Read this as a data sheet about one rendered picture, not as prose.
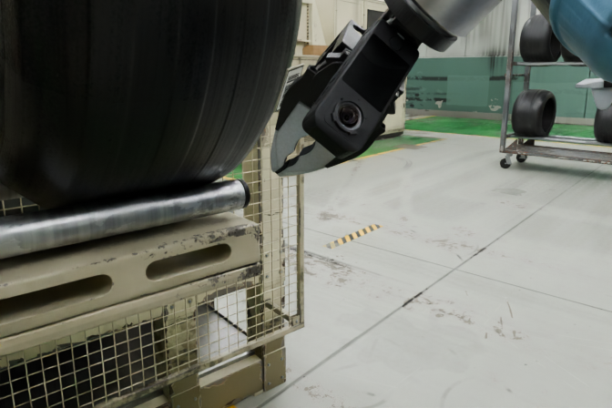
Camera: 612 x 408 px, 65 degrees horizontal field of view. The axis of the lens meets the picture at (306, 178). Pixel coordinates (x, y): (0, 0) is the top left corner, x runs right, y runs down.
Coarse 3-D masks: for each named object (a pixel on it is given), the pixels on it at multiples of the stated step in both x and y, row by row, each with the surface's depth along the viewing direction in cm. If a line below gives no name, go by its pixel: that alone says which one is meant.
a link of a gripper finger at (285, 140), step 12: (300, 108) 44; (288, 120) 45; (300, 120) 44; (276, 132) 46; (288, 132) 45; (300, 132) 45; (276, 144) 46; (288, 144) 46; (276, 156) 47; (276, 168) 49
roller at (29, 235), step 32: (160, 192) 63; (192, 192) 65; (224, 192) 67; (0, 224) 51; (32, 224) 52; (64, 224) 54; (96, 224) 56; (128, 224) 59; (160, 224) 62; (0, 256) 51
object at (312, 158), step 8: (312, 144) 47; (320, 144) 45; (304, 152) 47; (312, 152) 46; (320, 152) 46; (328, 152) 46; (288, 160) 49; (296, 160) 48; (304, 160) 47; (312, 160) 47; (320, 160) 46; (328, 160) 46; (288, 168) 48; (296, 168) 48; (304, 168) 47; (312, 168) 47; (320, 168) 47; (280, 176) 50
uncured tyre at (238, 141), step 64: (0, 0) 43; (64, 0) 40; (128, 0) 42; (192, 0) 45; (256, 0) 50; (0, 64) 46; (64, 64) 42; (128, 64) 44; (192, 64) 48; (256, 64) 53; (0, 128) 52; (64, 128) 46; (128, 128) 49; (192, 128) 53; (256, 128) 60; (64, 192) 54; (128, 192) 60
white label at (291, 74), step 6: (294, 66) 58; (300, 66) 59; (288, 72) 57; (294, 72) 59; (300, 72) 60; (288, 78) 58; (294, 78) 60; (282, 84) 58; (288, 84) 59; (282, 90) 59; (282, 96) 60; (276, 102) 60; (276, 108) 60
